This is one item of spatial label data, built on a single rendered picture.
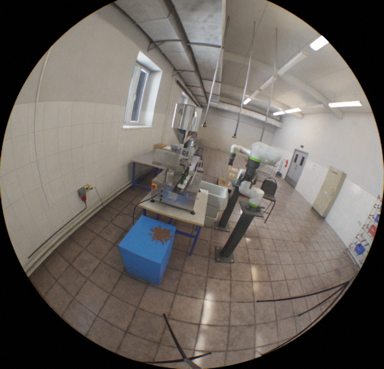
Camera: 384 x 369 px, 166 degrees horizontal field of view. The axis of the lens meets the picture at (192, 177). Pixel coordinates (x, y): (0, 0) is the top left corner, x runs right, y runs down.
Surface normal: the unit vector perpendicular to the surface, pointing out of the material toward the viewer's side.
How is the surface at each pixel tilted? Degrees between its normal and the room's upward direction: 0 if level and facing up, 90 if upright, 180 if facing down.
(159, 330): 0
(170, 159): 90
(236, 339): 0
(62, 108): 90
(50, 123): 90
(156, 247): 0
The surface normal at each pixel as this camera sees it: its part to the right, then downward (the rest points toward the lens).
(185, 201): -0.17, 0.35
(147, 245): 0.20, -0.90
